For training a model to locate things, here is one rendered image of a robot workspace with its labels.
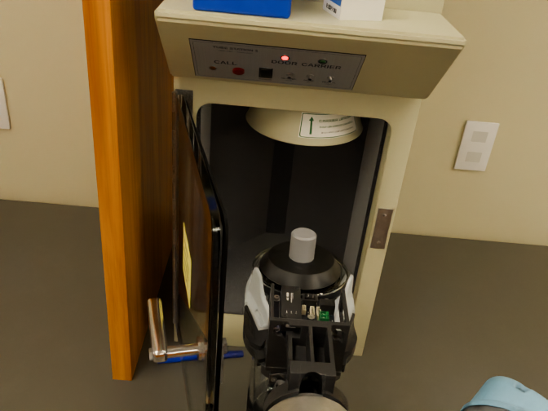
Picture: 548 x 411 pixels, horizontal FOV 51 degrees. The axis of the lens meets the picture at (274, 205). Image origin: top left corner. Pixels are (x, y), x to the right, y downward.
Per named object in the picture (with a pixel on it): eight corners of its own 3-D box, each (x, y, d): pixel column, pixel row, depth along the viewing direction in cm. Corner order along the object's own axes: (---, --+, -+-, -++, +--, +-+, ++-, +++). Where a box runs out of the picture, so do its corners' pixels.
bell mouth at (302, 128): (249, 95, 94) (251, 62, 91) (355, 105, 94) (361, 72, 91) (241, 140, 78) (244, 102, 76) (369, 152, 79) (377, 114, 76)
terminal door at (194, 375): (180, 325, 93) (182, 90, 72) (208, 503, 68) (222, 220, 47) (175, 326, 93) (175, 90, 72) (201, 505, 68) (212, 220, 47)
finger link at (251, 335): (272, 297, 61) (308, 353, 55) (271, 310, 62) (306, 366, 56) (232, 306, 60) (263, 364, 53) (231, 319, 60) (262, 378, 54)
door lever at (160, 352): (191, 307, 68) (192, 289, 67) (202, 366, 60) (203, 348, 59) (145, 311, 67) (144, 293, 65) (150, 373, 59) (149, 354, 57)
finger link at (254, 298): (257, 241, 63) (292, 292, 56) (254, 284, 66) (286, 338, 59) (231, 245, 62) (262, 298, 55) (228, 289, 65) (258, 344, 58)
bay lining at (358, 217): (209, 226, 114) (216, 50, 96) (339, 236, 114) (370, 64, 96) (192, 308, 93) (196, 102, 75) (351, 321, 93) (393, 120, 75)
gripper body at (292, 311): (346, 284, 55) (362, 381, 44) (334, 350, 59) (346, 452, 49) (267, 278, 55) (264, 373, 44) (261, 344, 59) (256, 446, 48)
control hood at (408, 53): (171, 69, 72) (171, -13, 67) (424, 93, 73) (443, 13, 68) (153, 103, 62) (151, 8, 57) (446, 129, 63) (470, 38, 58)
